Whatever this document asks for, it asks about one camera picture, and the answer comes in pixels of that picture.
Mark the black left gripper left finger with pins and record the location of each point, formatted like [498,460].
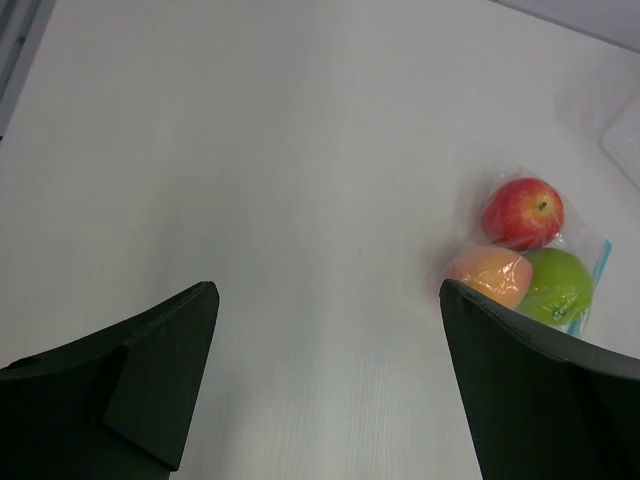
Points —
[116,404]

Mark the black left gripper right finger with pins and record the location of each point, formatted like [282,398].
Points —
[540,404]

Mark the green fake apple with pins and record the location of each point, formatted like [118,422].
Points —
[561,288]

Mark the orange fake peach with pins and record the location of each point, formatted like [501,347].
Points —
[500,274]

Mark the clear zip top bag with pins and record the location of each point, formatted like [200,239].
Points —
[576,237]

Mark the red fake apple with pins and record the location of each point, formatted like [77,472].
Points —
[523,214]

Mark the white plastic basket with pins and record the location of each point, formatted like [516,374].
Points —
[621,141]

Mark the left aluminium frame post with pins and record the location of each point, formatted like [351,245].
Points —
[23,23]

